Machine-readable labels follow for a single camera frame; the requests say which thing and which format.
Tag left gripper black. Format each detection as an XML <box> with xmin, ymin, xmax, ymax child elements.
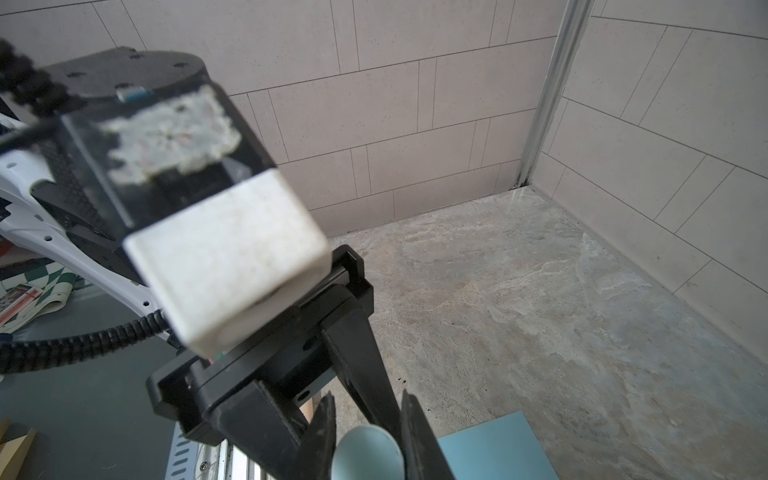
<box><xmin>146</xmin><ymin>245</ymin><xmax>401</xmax><ymax>479</ymax></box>

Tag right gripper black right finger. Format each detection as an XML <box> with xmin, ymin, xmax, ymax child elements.
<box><xmin>400</xmin><ymin>390</ymin><xmax>455</xmax><ymax>480</ymax></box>

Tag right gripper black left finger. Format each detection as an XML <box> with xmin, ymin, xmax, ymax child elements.
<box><xmin>291</xmin><ymin>393</ymin><xmax>337</xmax><ymax>480</ymax></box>

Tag blue white glue stick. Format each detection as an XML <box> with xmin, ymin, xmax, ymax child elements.
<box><xmin>330</xmin><ymin>425</ymin><xmax>406</xmax><ymax>480</ymax></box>

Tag teal paper envelope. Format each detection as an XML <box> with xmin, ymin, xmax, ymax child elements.
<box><xmin>438</xmin><ymin>411</ymin><xmax>558</xmax><ymax>480</ymax></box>

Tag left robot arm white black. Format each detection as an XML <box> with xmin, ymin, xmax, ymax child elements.
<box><xmin>1</xmin><ymin>42</ymin><xmax>406</xmax><ymax>479</ymax></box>

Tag wooden letter A block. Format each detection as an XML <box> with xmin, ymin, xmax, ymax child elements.
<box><xmin>0</xmin><ymin>419</ymin><xmax>37</xmax><ymax>480</ymax></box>

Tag beige plastic toy microphone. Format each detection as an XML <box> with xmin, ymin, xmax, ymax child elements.
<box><xmin>300</xmin><ymin>398</ymin><xmax>315</xmax><ymax>423</ymax></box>

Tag printed paper scraps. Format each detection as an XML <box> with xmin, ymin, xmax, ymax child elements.
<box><xmin>1</xmin><ymin>258</ymin><xmax>81</xmax><ymax>334</ymax></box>

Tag aluminium mounting rail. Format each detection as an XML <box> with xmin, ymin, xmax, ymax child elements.
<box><xmin>193</xmin><ymin>441</ymin><xmax>273</xmax><ymax>480</ymax></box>

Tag grey slotted cable duct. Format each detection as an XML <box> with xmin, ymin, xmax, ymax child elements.
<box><xmin>164</xmin><ymin>424</ymin><xmax>203</xmax><ymax>480</ymax></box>

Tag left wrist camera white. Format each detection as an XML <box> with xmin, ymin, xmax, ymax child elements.
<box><xmin>57</xmin><ymin>77</ymin><xmax>332</xmax><ymax>358</ymax></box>

